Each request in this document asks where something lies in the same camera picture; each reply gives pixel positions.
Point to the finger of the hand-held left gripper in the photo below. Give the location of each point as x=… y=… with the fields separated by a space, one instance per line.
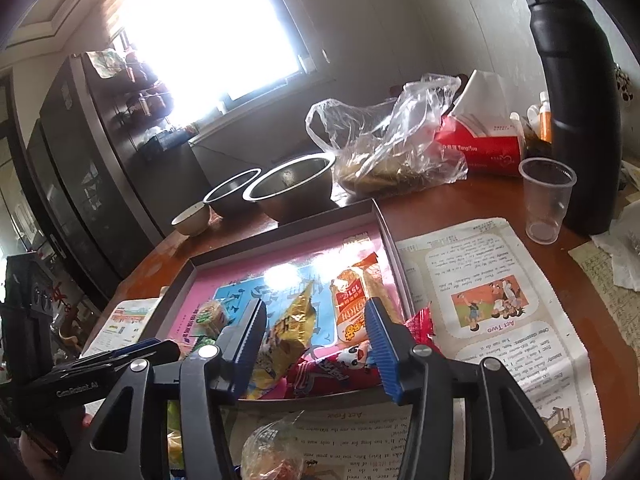
x=160 y=352
x=132 y=349

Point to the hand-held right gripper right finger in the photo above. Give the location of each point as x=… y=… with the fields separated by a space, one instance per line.
x=380 y=345

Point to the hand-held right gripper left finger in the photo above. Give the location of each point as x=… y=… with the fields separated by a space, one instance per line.
x=245 y=345

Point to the dark green snack packet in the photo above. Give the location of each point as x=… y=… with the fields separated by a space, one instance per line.
x=200 y=346

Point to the orange white snack packet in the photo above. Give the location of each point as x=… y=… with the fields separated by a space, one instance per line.
x=350 y=305

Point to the yellow snack packet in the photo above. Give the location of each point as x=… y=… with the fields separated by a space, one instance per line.
x=292 y=320

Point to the long red snack packet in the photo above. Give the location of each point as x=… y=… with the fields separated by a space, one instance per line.
x=325 y=375

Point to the light green snack packet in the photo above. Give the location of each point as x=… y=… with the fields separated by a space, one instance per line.
x=173 y=432

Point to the clear brown snack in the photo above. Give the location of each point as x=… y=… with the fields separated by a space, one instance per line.
x=270 y=452

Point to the grey cardboard box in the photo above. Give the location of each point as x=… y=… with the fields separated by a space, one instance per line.
x=280 y=240

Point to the person's left hand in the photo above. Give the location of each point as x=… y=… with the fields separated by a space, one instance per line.
x=25 y=462

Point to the pink book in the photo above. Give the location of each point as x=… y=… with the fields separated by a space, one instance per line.
x=240 y=280

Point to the colourful newspaper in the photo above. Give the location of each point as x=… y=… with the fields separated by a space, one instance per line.
x=475 y=270

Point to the white ceramic bowl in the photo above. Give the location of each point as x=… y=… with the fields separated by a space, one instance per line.
x=192 y=217

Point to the small steel bowl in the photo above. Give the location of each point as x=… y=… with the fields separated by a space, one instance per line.
x=230 y=197

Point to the large steel bowl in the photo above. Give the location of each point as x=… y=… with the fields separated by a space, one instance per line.
x=292 y=187

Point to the dark cabinet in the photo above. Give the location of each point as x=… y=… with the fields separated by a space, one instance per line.
x=75 y=160

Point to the clear plastic bag with bread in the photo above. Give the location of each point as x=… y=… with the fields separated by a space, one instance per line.
x=380 y=160

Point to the white cabinet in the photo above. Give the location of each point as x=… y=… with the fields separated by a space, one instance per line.
x=260 y=130

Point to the red tissue pack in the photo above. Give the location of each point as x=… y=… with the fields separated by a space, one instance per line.
x=480 y=145

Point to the clear plastic cup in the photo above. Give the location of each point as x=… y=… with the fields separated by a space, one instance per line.
x=547 y=195

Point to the handwritten paper sheets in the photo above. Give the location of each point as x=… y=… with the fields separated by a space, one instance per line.
x=600 y=285

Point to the black shelf rack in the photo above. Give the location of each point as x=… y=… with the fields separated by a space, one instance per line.
x=145 y=105

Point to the white small bottle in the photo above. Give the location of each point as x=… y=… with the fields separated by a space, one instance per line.
x=531 y=117

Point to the orange small bottle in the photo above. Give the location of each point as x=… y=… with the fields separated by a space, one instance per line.
x=545 y=120

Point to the black thermos bottle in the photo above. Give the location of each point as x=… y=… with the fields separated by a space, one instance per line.
x=575 y=110

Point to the bright window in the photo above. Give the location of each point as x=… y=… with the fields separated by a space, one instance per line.
x=210 y=20

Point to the dark spotted wall decoration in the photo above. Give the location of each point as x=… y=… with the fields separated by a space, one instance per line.
x=621 y=82

